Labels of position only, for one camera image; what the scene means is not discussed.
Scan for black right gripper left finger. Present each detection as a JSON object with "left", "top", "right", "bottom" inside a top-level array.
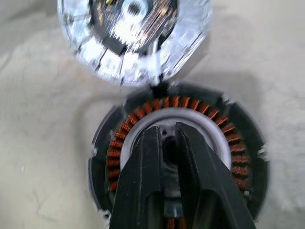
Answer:
[{"left": 111, "top": 125, "right": 165, "bottom": 229}]

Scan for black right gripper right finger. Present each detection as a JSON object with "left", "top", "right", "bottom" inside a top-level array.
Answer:
[{"left": 174, "top": 122, "right": 258, "bottom": 229}]

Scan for motor stator housing copper coils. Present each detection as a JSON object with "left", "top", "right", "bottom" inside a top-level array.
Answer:
[{"left": 87, "top": 81, "right": 271, "bottom": 229}]

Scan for silver round motor cover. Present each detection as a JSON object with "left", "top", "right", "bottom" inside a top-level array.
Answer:
[{"left": 56, "top": 0, "right": 214, "bottom": 86}]

